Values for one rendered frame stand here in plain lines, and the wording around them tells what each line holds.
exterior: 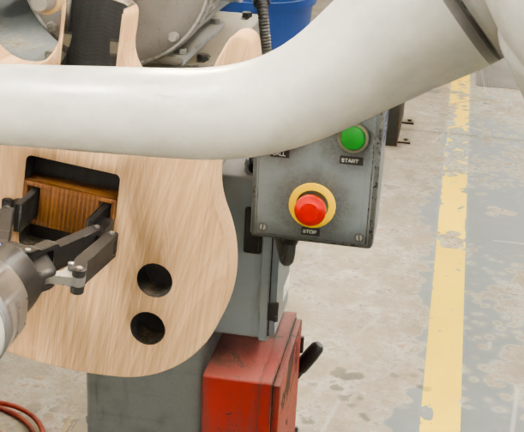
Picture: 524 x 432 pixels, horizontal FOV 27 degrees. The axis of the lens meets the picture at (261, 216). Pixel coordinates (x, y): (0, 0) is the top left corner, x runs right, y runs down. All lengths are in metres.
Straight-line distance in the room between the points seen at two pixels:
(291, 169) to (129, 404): 0.58
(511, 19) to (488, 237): 3.46
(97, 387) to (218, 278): 0.71
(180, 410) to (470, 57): 1.18
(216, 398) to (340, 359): 1.33
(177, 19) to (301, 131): 0.69
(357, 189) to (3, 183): 0.45
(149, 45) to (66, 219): 0.33
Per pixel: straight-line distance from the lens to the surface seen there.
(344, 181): 1.35
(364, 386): 2.89
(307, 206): 1.34
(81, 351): 1.18
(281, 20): 4.04
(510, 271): 3.66
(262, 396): 1.68
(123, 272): 1.12
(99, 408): 1.79
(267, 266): 1.63
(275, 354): 1.74
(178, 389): 1.73
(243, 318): 1.68
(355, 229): 1.37
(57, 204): 1.12
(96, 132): 0.70
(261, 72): 0.68
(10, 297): 0.89
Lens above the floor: 1.47
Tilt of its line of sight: 22 degrees down
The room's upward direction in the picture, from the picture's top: 3 degrees clockwise
